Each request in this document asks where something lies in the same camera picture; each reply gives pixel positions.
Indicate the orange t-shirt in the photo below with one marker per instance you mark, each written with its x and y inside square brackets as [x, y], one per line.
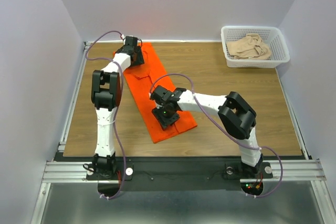
[142, 80]

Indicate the beige t-shirt in basket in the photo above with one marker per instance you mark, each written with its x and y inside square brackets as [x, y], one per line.
[251, 47]

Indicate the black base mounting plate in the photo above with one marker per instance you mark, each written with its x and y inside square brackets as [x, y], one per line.
[178, 174]

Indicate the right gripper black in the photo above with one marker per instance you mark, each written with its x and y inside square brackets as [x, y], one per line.
[163, 120]

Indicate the white plastic laundry basket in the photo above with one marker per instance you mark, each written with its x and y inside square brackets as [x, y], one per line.
[272, 36]

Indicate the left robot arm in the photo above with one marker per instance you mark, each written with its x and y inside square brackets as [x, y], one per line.
[106, 94]

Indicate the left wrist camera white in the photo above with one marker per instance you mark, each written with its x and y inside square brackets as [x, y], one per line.
[123, 38]

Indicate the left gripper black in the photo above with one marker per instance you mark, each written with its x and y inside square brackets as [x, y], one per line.
[139, 60]

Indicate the aluminium frame rail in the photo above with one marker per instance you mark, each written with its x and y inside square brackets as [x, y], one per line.
[72, 199]

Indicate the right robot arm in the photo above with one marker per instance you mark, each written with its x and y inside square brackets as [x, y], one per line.
[237, 116]

